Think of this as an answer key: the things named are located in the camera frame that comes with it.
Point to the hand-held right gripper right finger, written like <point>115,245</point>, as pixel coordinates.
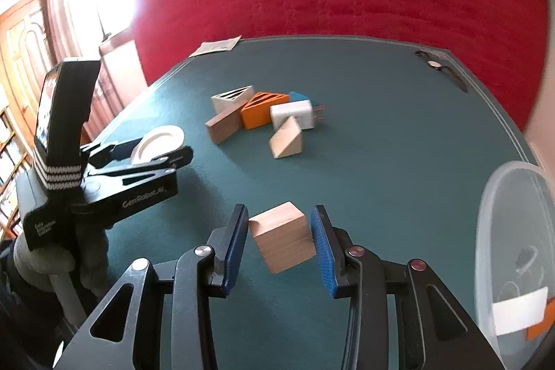
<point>323,253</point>

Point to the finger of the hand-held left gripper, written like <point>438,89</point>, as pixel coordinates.
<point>173,159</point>
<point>115,150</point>

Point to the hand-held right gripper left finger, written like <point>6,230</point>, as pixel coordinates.
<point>234,253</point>

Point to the small white plate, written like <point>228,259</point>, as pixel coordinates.
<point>156,142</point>

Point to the light wooden cube block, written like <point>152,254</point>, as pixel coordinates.
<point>284,238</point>

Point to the brown wooden block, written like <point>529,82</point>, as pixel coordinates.
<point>223,125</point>

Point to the white hollow triangular block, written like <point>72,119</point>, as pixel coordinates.
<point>230,97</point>

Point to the orange hollow triangular block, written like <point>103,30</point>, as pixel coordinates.
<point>262,112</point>

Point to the light wooden wedge block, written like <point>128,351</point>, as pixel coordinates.
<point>286,141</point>

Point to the white charger plug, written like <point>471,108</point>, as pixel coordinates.
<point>292,115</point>

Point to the blue wedge block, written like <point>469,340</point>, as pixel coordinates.
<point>299,97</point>

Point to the clear plastic container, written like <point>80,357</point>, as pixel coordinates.
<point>511,244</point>

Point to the person's left forearm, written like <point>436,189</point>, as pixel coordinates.
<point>17,309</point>

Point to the person's left hand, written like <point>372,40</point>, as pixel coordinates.
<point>43,266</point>

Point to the wooden bedside cabinet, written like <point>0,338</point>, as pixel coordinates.
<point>119,84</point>

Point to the wooden door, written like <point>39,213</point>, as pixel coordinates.
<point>26,62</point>

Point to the wooden bookshelf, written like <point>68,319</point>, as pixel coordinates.
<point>11,175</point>

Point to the white paper slip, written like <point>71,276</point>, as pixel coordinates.
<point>215,46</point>

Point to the black wristwatch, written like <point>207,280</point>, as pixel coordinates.
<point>438,65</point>

